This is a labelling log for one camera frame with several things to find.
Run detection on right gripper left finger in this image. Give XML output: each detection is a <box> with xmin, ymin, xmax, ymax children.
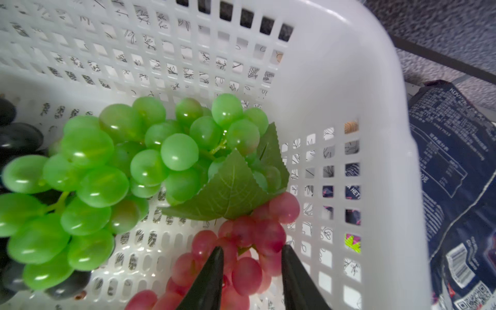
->
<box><xmin>177</xmin><ymin>246</ymin><xmax>224</xmax><ymax>310</ymax></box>

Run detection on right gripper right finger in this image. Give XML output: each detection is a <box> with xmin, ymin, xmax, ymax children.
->
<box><xmin>282</xmin><ymin>245</ymin><xmax>331</xmax><ymax>310</ymax></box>

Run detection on red grape bunch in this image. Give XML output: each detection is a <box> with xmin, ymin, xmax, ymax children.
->
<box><xmin>126</xmin><ymin>192</ymin><xmax>300</xmax><ymax>309</ymax></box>

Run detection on green grape bunch right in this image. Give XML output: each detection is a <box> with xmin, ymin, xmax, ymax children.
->
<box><xmin>1</xmin><ymin>94</ymin><xmax>289</xmax><ymax>291</ymax></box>

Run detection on dark blue snack bag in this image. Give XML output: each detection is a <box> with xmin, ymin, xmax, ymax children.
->
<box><xmin>408</xmin><ymin>80</ymin><xmax>495</xmax><ymax>309</ymax></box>

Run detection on black grape bunch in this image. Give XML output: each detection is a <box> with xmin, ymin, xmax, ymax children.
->
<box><xmin>1</xmin><ymin>98</ymin><xmax>91</xmax><ymax>305</ymax></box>

